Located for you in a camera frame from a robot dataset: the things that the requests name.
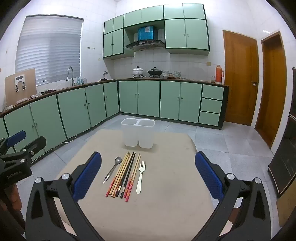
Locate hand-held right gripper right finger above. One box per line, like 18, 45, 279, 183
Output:
192, 151, 272, 241

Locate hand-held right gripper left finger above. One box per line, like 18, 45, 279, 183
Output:
25, 152, 109, 241

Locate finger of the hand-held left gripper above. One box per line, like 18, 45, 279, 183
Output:
0, 130, 26, 154
23, 136, 47, 161

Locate red-handled wooden chopstick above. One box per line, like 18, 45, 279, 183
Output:
105, 151, 129, 198
107, 151, 130, 198

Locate metal spoon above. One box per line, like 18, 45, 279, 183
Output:
102, 156, 122, 185

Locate light bamboo chopstick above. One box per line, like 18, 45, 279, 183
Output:
110, 152, 131, 198
112, 152, 132, 198

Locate black chopstick with red band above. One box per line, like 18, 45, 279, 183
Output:
116, 152, 134, 197

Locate black chopstick with gold band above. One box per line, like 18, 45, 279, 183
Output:
120, 152, 136, 199

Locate red patterned chopstick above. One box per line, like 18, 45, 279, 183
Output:
125, 154, 142, 203
124, 153, 140, 199

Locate white plastic fork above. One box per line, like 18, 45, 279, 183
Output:
136, 161, 147, 194

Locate white two-compartment utensil holder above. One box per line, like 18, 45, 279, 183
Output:
121, 118, 155, 149

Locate reddish brown object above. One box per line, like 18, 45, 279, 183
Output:
3, 183, 22, 211
228, 204, 242, 218

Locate green kitchen base cabinet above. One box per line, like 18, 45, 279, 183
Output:
117, 79, 229, 129
0, 81, 120, 160

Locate wooden board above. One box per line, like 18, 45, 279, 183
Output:
5, 68, 37, 106

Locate dark cloth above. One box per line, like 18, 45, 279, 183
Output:
28, 89, 56, 100

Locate metal kitchen faucet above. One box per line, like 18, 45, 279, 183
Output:
66, 66, 75, 87

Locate dark cabinet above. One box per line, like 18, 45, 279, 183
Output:
268, 67, 296, 198

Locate white window blinds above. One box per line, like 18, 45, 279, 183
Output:
18, 15, 84, 87

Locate orange thermos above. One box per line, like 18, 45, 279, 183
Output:
215, 65, 225, 84

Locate brown wooden door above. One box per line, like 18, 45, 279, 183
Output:
254, 31, 288, 149
222, 30, 259, 126

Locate white cooking pot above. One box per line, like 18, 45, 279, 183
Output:
132, 66, 144, 78

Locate black wok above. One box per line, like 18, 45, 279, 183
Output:
147, 67, 164, 78

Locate black range hood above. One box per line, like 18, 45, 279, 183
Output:
125, 40, 165, 51

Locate blue wrapped hood chimney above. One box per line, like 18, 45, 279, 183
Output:
138, 26, 155, 41

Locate white floor cable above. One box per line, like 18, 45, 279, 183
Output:
45, 135, 77, 153

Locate white bracket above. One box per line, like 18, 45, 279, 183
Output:
15, 75, 26, 93

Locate green upper wall cabinet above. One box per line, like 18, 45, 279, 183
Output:
163, 3, 210, 56
124, 5, 164, 29
103, 14, 135, 59

